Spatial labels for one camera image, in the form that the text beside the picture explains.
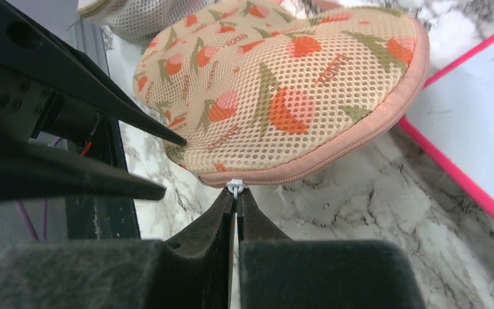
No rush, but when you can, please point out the white zipper pull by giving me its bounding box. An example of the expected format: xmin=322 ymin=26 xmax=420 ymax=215
xmin=226 ymin=179 xmax=248 ymax=200

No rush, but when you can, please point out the black mounting rail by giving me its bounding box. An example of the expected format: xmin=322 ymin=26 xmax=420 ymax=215
xmin=65 ymin=18 xmax=140 ymax=239

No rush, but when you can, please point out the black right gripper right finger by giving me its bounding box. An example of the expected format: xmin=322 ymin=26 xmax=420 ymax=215
xmin=235 ymin=189 xmax=425 ymax=308

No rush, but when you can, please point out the beige cylindrical mesh laundry bag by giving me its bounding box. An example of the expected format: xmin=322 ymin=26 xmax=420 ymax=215
xmin=77 ymin=0 xmax=217 ymax=45

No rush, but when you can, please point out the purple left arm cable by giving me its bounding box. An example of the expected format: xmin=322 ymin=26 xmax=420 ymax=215
xmin=14 ymin=200 xmax=50 ymax=242

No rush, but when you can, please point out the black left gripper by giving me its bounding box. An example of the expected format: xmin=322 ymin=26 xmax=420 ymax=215
xmin=0 ymin=1 xmax=187 ymax=201

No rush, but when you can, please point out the pink framed whiteboard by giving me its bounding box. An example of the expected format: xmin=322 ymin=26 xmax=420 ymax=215
xmin=399 ymin=35 xmax=494 ymax=219

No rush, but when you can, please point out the floral mesh laundry bag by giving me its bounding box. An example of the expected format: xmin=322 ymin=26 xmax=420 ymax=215
xmin=133 ymin=1 xmax=430 ymax=187

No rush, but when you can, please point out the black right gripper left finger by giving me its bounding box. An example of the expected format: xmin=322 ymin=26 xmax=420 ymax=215
xmin=0 ymin=189 xmax=235 ymax=308

